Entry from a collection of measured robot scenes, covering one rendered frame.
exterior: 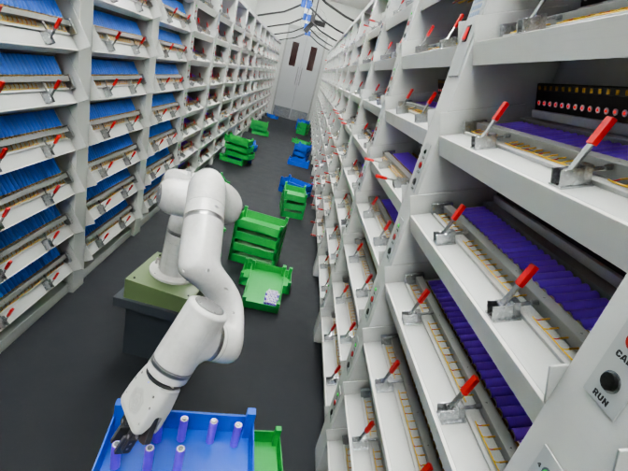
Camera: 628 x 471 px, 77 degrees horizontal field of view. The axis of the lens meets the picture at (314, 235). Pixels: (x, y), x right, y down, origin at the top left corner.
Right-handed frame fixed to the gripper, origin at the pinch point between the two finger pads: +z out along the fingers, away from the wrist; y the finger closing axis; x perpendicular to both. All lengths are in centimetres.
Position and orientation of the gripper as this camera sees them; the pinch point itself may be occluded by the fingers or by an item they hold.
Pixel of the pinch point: (124, 438)
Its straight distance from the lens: 94.1
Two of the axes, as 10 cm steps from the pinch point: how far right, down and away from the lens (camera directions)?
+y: 6.0, 4.4, -6.7
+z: -5.5, 8.4, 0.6
